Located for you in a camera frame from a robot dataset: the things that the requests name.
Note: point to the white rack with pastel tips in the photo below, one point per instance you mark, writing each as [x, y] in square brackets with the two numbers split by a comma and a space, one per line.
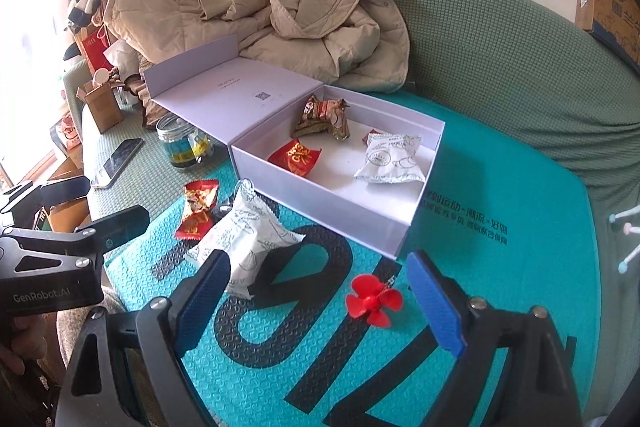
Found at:
[627, 237]

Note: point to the small white snack packet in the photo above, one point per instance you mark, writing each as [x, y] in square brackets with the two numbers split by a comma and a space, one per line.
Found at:
[390, 159]

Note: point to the red plastic flower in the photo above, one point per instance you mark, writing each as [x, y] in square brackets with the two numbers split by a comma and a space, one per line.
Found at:
[372, 302]

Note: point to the printed cardboard box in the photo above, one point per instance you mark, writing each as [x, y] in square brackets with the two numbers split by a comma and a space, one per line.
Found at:
[605, 2]

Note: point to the brown snack packet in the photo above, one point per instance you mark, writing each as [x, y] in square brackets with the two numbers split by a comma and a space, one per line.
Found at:
[320, 114]

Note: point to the red paper bag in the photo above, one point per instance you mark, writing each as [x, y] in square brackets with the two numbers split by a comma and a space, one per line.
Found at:
[92, 49]

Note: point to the plain cardboard boxes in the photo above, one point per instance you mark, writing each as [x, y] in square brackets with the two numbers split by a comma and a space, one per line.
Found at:
[70, 212]

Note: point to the green covered sofa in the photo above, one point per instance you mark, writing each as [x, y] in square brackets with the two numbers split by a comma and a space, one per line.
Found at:
[500, 57]

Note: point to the person's left hand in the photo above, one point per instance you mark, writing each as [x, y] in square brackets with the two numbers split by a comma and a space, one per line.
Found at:
[25, 342]

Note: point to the smartphone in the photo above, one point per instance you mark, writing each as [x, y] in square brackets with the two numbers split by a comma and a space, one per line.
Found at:
[117, 163]

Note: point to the white paper cup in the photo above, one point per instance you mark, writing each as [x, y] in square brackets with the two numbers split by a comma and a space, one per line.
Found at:
[101, 77]

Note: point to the red printed carton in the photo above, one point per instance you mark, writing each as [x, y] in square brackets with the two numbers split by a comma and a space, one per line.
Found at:
[67, 134]

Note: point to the white paper bag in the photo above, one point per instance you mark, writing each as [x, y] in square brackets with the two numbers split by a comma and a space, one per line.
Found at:
[120, 54]

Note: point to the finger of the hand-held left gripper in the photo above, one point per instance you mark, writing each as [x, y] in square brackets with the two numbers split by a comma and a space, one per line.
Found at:
[122, 224]
[60, 189]

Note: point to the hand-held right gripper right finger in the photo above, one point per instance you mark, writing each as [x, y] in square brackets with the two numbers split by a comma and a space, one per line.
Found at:
[435, 307]

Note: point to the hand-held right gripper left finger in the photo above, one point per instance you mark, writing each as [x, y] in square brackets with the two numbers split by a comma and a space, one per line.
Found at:
[200, 307]

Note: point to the white gift box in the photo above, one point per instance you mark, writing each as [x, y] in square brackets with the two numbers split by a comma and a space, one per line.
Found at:
[330, 169]

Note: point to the red figure snack packet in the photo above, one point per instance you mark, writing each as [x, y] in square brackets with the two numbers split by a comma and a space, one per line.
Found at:
[295, 157]
[200, 207]

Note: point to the teal bubble mailer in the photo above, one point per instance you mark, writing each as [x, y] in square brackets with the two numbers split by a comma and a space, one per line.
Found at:
[475, 217]

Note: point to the beige quilted jacket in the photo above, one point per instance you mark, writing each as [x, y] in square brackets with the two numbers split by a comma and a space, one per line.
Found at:
[240, 17]

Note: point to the large white snack packet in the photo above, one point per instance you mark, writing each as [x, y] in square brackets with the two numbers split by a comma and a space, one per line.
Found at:
[250, 232]

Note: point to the glass jar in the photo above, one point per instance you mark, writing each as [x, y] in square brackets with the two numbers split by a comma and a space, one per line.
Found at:
[180, 147]

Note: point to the small brown paper box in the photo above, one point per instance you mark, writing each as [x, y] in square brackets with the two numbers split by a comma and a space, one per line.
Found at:
[102, 107]

